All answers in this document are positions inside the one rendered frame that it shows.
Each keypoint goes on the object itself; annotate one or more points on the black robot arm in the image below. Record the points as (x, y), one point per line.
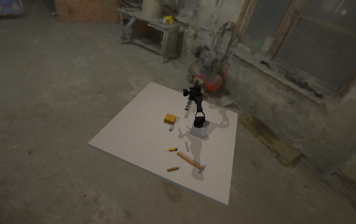
(199, 120)

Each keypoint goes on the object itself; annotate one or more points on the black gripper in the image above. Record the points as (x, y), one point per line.
(191, 92)

